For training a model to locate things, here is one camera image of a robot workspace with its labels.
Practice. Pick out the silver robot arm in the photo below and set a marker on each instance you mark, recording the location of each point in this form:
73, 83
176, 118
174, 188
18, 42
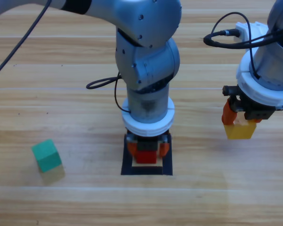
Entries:
146, 47
273, 66

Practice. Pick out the red cube block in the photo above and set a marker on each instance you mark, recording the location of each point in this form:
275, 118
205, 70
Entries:
146, 157

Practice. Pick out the black tape square outline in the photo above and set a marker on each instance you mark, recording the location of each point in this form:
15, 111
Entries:
146, 170

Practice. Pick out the green cube block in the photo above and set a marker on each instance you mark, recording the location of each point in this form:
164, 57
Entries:
46, 155

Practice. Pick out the yellow cube block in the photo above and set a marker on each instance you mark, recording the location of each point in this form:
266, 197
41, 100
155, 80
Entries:
239, 131

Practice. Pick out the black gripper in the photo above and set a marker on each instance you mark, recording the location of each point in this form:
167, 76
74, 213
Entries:
257, 113
146, 146

